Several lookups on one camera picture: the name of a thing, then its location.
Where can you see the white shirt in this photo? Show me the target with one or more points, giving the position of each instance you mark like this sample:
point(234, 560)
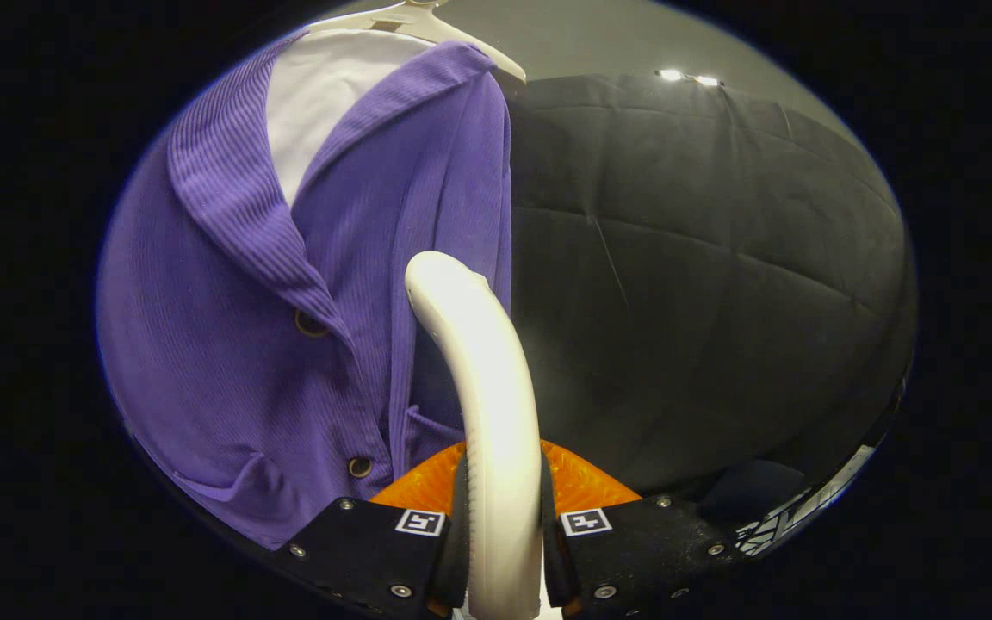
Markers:
point(324, 95)

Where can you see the black quilted side panel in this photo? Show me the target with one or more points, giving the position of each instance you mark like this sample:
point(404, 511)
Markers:
point(720, 275)

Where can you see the twin ceiling light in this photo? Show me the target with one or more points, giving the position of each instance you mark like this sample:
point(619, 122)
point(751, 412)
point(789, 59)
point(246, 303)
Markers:
point(690, 77)

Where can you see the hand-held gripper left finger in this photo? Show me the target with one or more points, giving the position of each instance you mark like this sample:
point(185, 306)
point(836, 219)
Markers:
point(358, 547)

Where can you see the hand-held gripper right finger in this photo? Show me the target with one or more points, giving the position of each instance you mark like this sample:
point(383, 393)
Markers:
point(651, 547)

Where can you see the white garment steamer head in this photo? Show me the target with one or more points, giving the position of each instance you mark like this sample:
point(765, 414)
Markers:
point(496, 413)

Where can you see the white clothes hanger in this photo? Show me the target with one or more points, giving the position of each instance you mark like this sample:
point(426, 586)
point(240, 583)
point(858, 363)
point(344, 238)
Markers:
point(427, 21)

